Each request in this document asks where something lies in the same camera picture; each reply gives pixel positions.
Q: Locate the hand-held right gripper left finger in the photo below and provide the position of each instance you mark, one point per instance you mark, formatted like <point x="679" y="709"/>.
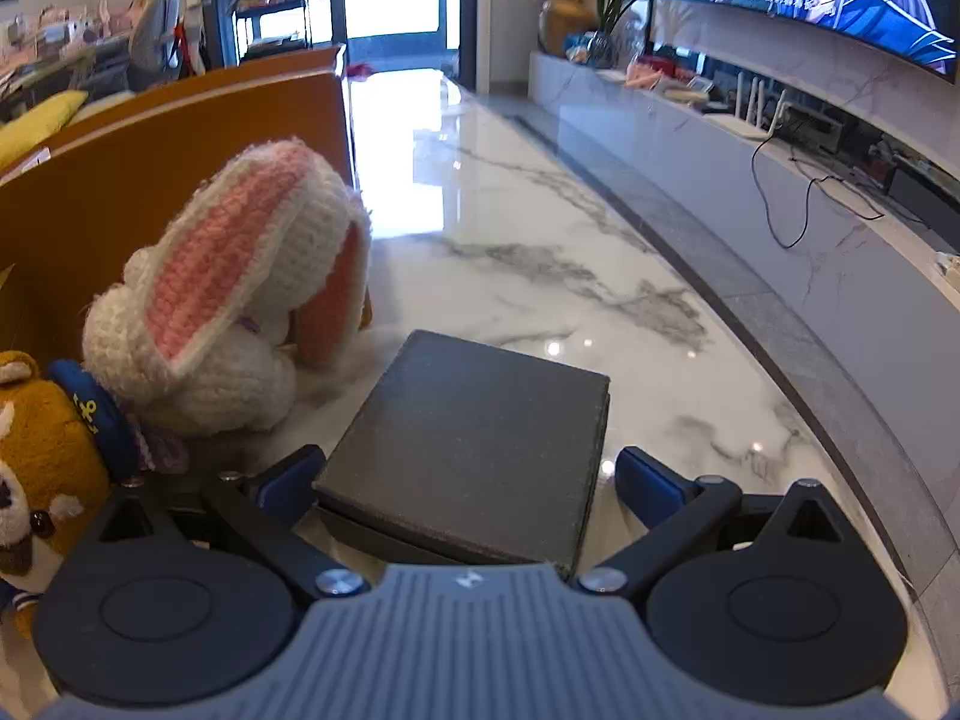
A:
<point x="289" y="478"/>

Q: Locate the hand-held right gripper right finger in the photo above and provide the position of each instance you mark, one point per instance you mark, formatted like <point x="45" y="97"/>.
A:
<point x="651" y="484"/>

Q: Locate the grey box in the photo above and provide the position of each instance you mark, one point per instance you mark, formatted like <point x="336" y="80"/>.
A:
<point x="465" y="450"/>

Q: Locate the white crocheted bunny plush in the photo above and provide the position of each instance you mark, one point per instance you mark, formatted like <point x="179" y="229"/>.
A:
<point x="225" y="300"/>

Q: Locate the brown dog plush blue hat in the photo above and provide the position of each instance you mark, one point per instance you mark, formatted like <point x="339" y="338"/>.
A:
<point x="52" y="457"/>

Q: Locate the white storage box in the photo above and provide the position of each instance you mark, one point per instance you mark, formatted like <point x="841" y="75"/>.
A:
<point x="112" y="165"/>

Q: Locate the marble television console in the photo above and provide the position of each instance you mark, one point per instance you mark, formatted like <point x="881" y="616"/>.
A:
<point x="825" y="262"/>

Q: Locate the white router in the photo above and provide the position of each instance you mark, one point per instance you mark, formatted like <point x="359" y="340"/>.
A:
<point x="754" y="116"/>

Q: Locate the red item on floor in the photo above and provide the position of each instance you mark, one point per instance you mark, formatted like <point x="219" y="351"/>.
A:
<point x="360" y="70"/>

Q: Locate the yellow pillow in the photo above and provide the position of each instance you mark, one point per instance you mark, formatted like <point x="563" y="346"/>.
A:
<point x="37" y="127"/>

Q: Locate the glass vase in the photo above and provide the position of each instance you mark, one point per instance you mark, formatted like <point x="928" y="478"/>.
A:
<point x="602" y="51"/>

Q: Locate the black rolling cart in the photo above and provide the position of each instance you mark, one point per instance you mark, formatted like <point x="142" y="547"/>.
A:
<point x="270" y="22"/>

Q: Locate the grey office chair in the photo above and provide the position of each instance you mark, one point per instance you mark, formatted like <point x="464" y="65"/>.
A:
<point x="154" y="34"/>

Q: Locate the golden vase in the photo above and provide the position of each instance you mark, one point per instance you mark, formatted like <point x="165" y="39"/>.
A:
<point x="564" y="26"/>

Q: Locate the cluttered desk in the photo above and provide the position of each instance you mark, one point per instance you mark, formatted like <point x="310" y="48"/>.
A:
<point x="60" y="52"/>

